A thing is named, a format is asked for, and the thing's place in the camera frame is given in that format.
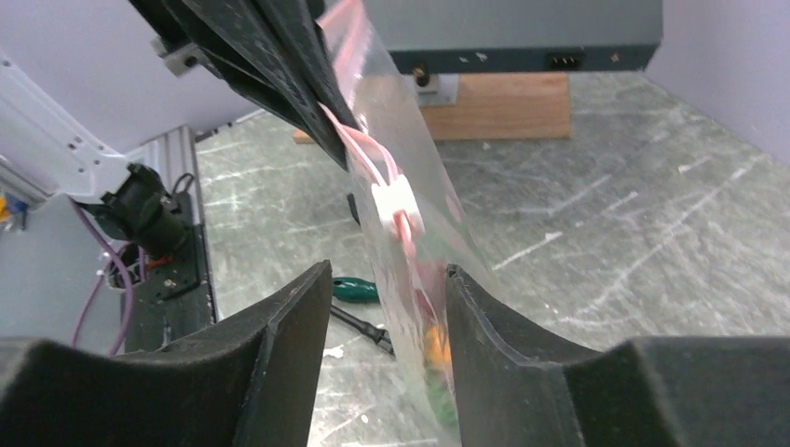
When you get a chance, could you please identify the aluminium frame rail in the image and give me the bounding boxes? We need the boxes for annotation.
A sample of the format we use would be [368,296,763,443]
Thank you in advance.
[0,123,202,205]

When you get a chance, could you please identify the green handled screwdriver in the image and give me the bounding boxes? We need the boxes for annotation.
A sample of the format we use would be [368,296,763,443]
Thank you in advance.
[333,277,379,304]

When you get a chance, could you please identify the white zipper slider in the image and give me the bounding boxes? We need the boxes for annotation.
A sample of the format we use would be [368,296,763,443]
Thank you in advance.
[371,174,425,236]

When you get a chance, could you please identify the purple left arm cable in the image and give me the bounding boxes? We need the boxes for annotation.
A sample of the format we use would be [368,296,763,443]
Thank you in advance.
[67,196,149,358]

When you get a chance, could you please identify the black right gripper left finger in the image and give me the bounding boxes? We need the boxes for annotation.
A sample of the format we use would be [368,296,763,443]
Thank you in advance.
[1,260,333,446]

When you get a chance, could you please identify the clear zip top bag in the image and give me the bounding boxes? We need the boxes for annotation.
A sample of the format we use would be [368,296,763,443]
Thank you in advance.
[319,1,497,446]

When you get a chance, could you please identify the wooden block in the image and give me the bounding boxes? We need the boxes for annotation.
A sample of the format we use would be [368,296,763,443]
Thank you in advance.
[293,73,573,144]

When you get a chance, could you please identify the black hammer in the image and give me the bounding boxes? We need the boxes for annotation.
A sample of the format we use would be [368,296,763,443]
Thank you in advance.
[328,193,396,358]

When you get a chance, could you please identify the green chili pepper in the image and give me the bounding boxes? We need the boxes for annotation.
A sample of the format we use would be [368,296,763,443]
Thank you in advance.
[426,371,458,430]

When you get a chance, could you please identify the red tomato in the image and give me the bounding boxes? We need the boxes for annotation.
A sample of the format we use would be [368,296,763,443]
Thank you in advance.
[423,325,452,373]

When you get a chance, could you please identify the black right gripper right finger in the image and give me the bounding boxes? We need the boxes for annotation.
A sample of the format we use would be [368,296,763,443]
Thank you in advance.
[446,265,789,446]

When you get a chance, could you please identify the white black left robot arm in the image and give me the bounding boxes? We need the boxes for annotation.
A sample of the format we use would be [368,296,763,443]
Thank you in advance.
[1,1,354,256]

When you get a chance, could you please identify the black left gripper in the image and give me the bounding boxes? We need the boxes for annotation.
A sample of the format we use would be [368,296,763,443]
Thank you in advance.
[132,1,355,169]

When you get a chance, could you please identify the dark flat network switch box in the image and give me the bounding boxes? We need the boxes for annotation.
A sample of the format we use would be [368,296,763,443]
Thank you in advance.
[364,0,663,75]

